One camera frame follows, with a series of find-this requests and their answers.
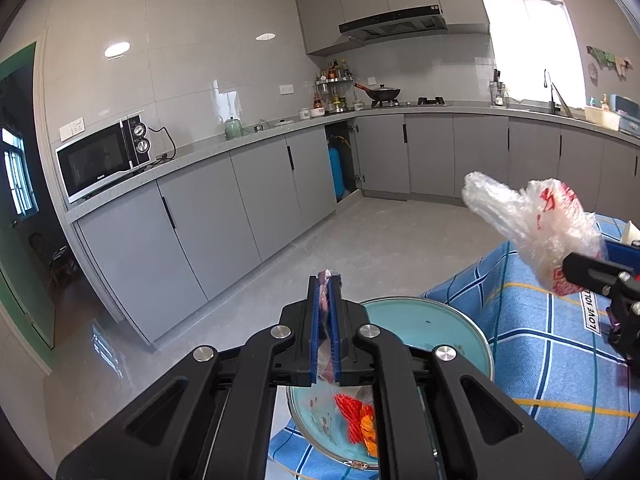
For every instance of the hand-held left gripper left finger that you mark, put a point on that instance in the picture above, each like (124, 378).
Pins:
(314, 350)

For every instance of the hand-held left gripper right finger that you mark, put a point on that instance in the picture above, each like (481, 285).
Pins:
(337, 350)

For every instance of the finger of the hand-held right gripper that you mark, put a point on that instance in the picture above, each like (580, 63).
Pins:
(625, 252)
(595, 272)

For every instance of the red foam fruit net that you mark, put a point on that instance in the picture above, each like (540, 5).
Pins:
(352, 412)

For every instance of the clear red-printed plastic bag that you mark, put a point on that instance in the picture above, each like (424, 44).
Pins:
(535, 225)

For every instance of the orange wrapper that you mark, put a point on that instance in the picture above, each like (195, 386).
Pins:
(371, 432)

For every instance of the light teal plastic bin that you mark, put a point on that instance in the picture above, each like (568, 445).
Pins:
(425, 325)

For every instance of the blue plaid tablecloth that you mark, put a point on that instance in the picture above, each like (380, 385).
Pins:
(550, 350)

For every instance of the blue dish rack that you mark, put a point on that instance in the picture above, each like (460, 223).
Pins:
(627, 115)

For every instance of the white plastic basin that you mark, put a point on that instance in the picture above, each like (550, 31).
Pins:
(602, 116)

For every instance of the grey lower kitchen cabinets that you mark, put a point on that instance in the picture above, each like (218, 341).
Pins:
(250, 195)

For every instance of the black kitchen faucet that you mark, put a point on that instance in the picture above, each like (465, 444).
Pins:
(551, 90)

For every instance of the blue water tank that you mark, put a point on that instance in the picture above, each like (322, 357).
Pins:
(336, 170)

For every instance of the hanging kitchen cloths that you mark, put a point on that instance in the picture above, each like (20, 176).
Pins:
(607, 57)

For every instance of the clear knife holder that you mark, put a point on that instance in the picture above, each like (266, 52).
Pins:
(500, 92)

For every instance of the bright kitchen window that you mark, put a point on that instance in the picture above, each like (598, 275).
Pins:
(530, 45)

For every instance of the black gas stove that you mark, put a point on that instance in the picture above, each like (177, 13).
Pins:
(432, 101)

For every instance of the black wok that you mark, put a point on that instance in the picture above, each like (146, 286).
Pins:
(382, 93)

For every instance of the metal spice rack with bottles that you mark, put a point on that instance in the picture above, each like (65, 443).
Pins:
(332, 87)

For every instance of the dark chair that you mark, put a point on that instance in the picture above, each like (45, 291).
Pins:
(52, 260)

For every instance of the white microwave oven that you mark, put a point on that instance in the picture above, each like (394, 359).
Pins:
(95, 162)

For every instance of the green door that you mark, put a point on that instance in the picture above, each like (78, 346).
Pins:
(25, 280)

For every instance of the black range hood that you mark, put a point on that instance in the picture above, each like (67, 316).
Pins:
(395, 20)

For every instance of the barred window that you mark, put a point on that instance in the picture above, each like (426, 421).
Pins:
(17, 175)

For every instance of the white wall socket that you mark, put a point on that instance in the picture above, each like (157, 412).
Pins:
(72, 130)

